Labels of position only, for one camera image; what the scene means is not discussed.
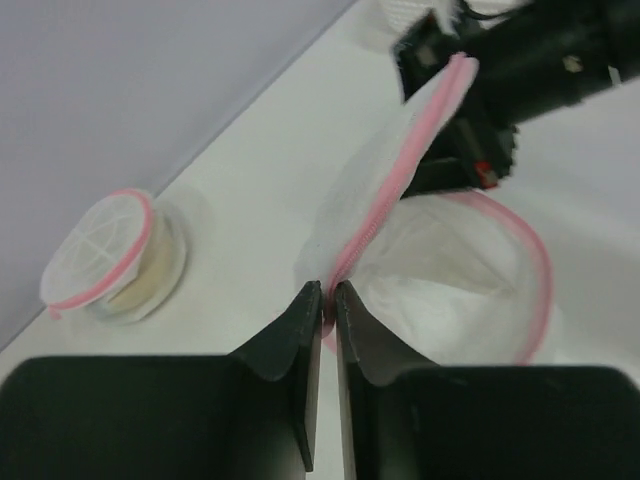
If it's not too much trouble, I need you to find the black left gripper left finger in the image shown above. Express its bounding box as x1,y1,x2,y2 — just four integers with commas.
1,282,321,479

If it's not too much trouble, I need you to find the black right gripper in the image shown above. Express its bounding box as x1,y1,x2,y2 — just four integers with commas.
393,0,639,198

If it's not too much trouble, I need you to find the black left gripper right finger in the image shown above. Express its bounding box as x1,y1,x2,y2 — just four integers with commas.
335,283,639,479

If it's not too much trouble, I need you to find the white mesh laundry bag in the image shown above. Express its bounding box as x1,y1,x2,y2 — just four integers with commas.
39,188,188,325
294,53,561,365

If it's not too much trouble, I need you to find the white cloth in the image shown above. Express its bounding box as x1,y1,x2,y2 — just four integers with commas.
351,206,518,365

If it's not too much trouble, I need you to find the white plastic basket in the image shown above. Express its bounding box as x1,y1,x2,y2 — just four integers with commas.
378,0,460,34

